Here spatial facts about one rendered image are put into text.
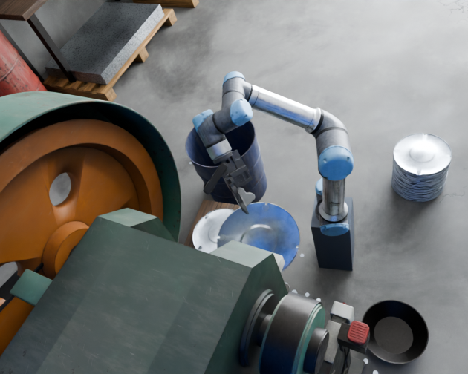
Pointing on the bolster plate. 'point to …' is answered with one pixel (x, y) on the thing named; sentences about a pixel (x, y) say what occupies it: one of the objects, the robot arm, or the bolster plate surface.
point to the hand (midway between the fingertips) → (244, 211)
